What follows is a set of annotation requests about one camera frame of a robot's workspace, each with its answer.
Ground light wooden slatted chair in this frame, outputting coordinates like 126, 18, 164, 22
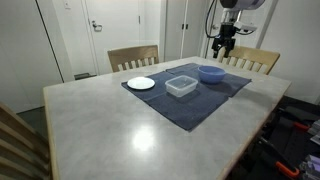
107, 44, 160, 74
216, 45, 281, 76
0, 101, 53, 180

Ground dark blue cloth mat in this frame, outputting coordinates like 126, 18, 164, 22
165, 62, 253, 98
121, 70, 232, 132

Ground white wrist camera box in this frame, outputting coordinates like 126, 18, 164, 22
232, 20, 258, 35

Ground white door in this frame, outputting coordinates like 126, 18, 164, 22
84, 0, 141, 76

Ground black clamp orange handle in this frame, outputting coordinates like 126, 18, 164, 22
259, 136, 301, 179
292, 121, 312, 133

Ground clear plastic container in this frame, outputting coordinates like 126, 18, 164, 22
164, 74, 199, 98

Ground black cable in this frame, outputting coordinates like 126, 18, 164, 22
204, 0, 222, 39

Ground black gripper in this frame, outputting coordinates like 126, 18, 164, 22
211, 23, 237, 60

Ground silver door handle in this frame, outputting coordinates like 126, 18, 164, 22
90, 20, 103, 33

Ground blue plastic bowl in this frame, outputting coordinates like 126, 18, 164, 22
197, 65, 227, 85

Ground white round plate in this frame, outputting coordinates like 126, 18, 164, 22
126, 76, 156, 91

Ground aluminium base plates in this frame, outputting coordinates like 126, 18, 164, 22
298, 153, 320, 180

